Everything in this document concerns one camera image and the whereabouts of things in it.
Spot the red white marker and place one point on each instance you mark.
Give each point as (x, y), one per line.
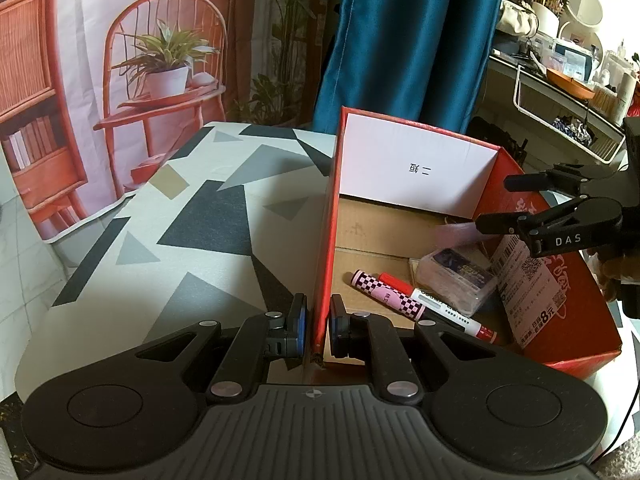
(445, 310)

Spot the geometric patterned tablecloth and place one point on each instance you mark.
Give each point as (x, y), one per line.
(200, 220)

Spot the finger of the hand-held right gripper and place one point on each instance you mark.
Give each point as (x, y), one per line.
(550, 179)
(565, 220)

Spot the orange bowl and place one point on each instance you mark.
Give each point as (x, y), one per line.
(570, 85)

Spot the clear acrylic organizer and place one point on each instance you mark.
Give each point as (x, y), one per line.
(620, 67)

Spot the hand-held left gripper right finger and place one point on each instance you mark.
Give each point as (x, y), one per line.
(336, 327)

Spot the dressing table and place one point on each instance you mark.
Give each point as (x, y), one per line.
(502, 90)

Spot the cotton swab container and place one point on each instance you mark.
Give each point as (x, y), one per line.
(606, 99)

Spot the blue curtain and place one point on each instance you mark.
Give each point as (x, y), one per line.
(410, 35)

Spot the red cardboard box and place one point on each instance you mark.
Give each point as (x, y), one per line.
(575, 310)

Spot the person's right hand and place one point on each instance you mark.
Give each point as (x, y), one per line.
(606, 272)

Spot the blue white packet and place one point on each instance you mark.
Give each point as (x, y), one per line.
(574, 60)

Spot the white brush holder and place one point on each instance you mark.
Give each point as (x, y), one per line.
(545, 19)

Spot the small clear plastic card case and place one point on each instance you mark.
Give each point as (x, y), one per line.
(455, 275)

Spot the round white mirror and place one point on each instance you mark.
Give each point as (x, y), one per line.
(582, 2)

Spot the pink black checkered tube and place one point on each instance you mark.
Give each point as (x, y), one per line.
(385, 292)

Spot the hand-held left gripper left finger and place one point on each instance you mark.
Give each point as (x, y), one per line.
(301, 327)

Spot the printed pink furniture backdrop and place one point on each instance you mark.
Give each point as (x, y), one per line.
(75, 60)

